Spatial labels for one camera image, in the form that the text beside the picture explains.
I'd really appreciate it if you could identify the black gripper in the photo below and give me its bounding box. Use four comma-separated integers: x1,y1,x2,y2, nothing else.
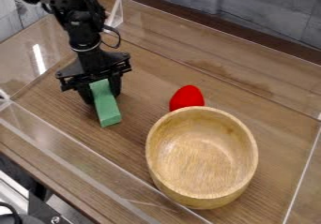
55,48,131,105

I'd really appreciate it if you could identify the clear acrylic corner bracket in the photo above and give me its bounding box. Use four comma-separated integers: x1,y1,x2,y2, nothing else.
105,0,123,33

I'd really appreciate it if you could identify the light wooden bowl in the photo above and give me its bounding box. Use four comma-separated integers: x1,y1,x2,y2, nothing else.
146,107,258,210

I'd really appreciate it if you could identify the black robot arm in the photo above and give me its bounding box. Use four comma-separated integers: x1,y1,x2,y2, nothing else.
23,0,131,104

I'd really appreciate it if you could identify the red egg-shaped ball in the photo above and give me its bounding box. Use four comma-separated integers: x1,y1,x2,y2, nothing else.
170,85,205,112

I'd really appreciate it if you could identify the black metal mount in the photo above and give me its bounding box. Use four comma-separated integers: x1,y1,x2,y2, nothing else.
28,193,73,224

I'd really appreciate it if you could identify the black cable lower left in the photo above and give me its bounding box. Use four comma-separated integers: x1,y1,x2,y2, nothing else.
0,201,23,224

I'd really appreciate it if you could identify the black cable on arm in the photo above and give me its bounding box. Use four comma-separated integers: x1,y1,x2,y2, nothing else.
101,24,123,50

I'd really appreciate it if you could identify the green rectangular block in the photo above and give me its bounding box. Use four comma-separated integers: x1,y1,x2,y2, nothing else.
90,80,122,127

